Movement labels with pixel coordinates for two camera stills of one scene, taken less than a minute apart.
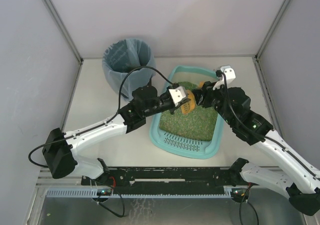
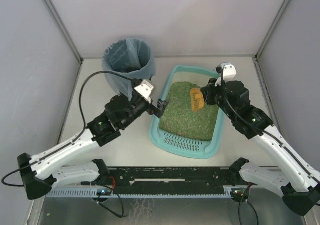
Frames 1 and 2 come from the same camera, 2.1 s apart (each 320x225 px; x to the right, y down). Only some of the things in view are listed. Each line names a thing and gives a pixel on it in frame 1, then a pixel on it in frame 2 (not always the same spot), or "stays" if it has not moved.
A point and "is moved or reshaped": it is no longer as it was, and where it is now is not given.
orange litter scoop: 188,107 is moved or reshaped
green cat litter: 201,123 stays
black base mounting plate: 216,177 stays
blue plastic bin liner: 122,55 stays
